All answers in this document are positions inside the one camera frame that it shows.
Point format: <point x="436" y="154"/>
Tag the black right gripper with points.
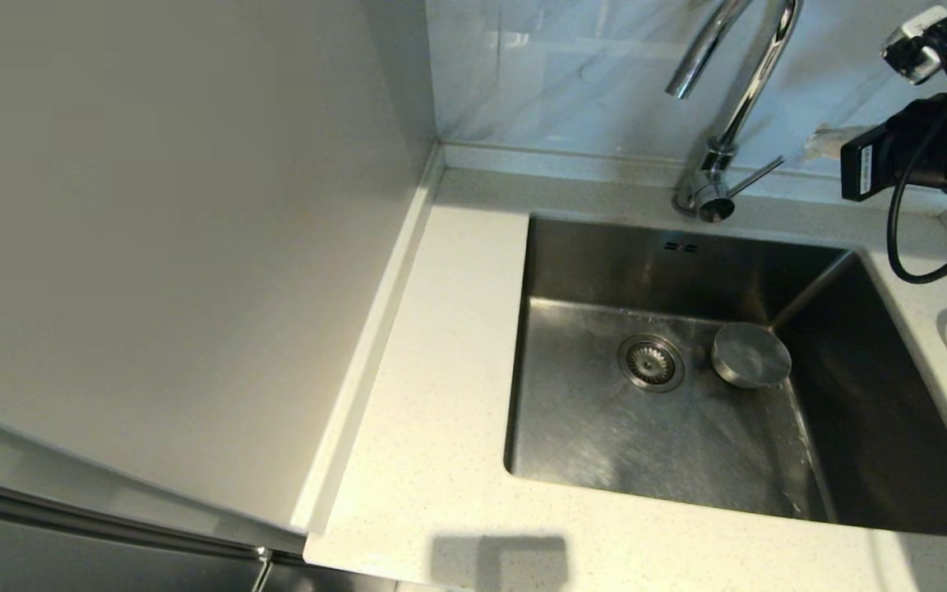
<point x="926" y="156"/>

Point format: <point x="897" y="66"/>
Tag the chrome gooseneck faucet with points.
<point x="712" y="177"/>

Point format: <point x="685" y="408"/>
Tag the grey ceramic bowl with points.
<point x="751" y="355"/>

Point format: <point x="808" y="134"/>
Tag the stainless steel sink basin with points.
<point x="654" y="444"/>

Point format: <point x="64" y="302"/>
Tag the round metal drain strainer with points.
<point x="651" y="363"/>

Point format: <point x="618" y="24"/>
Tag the tall white side panel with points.
<point x="153" y="247"/>

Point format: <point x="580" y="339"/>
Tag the stainless steel refrigerator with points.
<point x="71" y="551"/>

